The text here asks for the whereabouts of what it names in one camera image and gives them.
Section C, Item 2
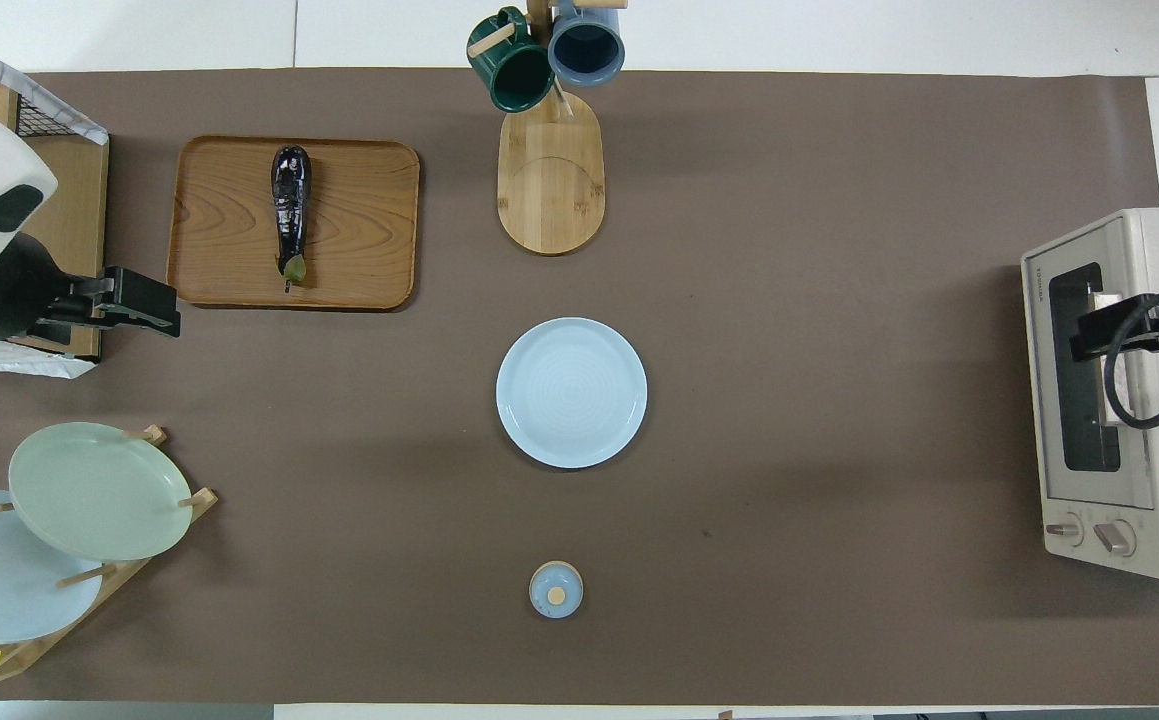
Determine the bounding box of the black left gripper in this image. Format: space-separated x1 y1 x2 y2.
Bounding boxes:
0 235 183 348

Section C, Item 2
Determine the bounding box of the glass oven door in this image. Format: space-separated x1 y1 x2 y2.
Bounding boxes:
1021 215 1159 511

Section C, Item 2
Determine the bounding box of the dark purple eggplant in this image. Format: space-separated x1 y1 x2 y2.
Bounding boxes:
271 146 313 294

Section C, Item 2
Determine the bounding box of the light blue ribbed plate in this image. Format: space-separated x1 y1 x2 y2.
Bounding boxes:
496 317 648 469

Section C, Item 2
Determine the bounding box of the pale green plate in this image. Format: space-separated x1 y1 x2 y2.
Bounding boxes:
8 422 193 562

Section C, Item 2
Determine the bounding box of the wooden plate rack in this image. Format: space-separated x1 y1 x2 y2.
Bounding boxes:
0 425 219 686

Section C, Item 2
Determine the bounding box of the rectangular wooden tray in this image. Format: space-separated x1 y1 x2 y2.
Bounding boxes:
166 135 421 312

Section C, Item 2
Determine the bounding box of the brown table mat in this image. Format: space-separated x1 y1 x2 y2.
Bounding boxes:
0 68 1159 706

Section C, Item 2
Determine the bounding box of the wooden mug rack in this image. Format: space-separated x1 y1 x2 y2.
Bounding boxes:
497 0 628 256

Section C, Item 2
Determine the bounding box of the dark green mug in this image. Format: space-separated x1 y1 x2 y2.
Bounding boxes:
467 8 555 113

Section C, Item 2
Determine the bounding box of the blue grey mug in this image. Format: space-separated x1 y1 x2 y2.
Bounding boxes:
547 0 626 87

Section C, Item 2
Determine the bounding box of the wooden shelf with wire mesh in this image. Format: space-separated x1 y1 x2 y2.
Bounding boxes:
0 25 110 379

